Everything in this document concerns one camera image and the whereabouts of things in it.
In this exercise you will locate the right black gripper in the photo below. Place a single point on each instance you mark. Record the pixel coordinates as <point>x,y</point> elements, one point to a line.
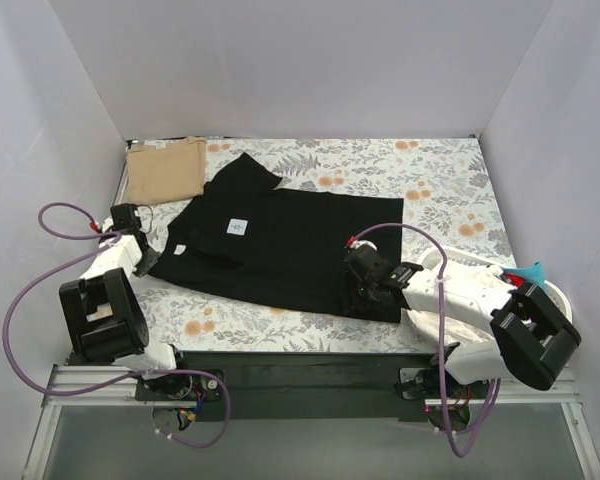
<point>356,293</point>

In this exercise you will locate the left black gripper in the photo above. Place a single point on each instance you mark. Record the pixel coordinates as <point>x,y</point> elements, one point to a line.
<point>146,260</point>

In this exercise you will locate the black t shirt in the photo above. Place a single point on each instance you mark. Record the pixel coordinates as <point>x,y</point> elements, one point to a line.
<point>249,239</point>

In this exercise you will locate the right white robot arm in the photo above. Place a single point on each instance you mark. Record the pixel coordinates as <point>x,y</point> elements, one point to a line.
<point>530,334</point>

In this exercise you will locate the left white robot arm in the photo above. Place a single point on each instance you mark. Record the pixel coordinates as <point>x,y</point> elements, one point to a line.
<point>104,319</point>

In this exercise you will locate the white laundry basket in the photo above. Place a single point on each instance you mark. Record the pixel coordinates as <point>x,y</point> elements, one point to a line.
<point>549,292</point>

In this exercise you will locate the folded beige t shirt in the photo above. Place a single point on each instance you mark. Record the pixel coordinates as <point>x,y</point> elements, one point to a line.
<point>173,172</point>

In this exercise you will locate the white t shirt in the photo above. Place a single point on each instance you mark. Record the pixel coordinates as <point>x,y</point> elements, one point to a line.
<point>471,294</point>

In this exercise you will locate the red garment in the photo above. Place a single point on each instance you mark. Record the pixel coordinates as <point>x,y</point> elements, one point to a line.
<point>515,279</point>

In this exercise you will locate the teal garment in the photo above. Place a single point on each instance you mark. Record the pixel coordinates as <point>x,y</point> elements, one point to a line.
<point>533,274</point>

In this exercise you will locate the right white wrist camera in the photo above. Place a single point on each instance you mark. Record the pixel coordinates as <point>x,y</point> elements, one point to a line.
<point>354,244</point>

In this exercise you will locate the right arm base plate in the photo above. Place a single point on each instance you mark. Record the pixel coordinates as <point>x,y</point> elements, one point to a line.
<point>423,384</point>

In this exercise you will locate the aluminium frame rail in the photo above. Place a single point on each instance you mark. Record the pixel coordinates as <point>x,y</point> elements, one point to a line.
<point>70,378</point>

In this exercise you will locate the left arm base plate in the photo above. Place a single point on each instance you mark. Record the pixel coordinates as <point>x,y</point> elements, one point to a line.
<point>178,388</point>

